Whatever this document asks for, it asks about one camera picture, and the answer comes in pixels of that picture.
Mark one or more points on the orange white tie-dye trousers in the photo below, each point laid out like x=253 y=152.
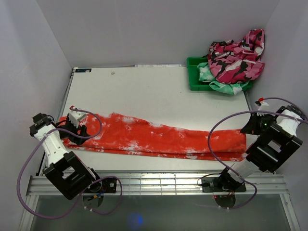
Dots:
x=134 y=136

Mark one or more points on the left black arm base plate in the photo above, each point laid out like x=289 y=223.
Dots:
x=107 y=185

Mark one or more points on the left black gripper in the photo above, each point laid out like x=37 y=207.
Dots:
x=83 y=131

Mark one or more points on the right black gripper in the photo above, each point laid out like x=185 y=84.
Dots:
x=251 y=126

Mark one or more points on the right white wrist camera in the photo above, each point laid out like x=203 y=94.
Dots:
x=262 y=106

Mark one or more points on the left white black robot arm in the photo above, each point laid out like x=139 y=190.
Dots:
x=65 y=170

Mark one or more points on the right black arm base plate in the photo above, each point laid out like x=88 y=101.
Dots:
x=215 y=183

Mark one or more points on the mint green white garment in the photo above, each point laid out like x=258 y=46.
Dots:
x=206 y=76

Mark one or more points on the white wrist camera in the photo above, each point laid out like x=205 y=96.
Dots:
x=75 y=116
x=262 y=106

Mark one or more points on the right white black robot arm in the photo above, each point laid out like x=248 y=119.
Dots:
x=276 y=142

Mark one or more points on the blue label sticker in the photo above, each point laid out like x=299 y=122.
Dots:
x=83 y=70

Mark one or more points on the pink camouflage garment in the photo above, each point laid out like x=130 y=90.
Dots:
x=237 y=62

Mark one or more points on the green plastic bin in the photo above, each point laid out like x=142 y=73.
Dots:
x=195 y=85

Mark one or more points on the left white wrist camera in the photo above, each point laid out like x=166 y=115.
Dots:
x=75 y=116

